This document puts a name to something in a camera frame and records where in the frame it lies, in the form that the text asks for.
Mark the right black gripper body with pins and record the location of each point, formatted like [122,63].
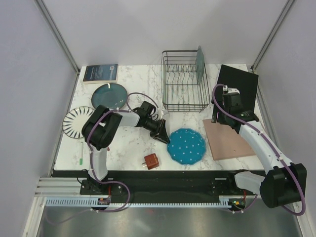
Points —
[222,118]

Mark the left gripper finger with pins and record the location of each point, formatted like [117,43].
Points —
[162,130]
[160,138]

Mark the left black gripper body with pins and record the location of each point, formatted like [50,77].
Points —
[154,127]

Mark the blue polka dot plate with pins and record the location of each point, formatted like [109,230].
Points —
[186,146]

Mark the dark teal floral plate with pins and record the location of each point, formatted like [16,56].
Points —
[111,95]

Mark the wire dish rack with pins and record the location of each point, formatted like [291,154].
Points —
[179,89]

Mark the grey-green round plate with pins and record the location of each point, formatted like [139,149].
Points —
[200,62]

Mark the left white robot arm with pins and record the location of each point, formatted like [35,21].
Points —
[99,132]

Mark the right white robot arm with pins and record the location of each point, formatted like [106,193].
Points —
[284,182]

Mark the red cube power adapter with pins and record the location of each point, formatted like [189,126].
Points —
[151,161]

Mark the black board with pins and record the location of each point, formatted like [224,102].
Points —
[245,82]

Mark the pink board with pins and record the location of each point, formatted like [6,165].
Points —
[224,142]

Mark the dark blue book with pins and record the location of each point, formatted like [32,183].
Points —
[95,74]

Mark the white striped plate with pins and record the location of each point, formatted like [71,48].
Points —
[74,121]

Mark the white green marker pen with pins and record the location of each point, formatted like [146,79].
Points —
[81,153]

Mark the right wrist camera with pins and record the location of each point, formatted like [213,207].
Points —
[230,90]

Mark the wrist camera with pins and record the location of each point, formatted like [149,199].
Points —
[230,90]
[164,112]

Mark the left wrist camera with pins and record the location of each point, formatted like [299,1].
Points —
[164,112]

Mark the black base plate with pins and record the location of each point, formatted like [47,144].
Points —
[168,186]

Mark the white slotted cable duct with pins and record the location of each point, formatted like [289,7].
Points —
[106,202]

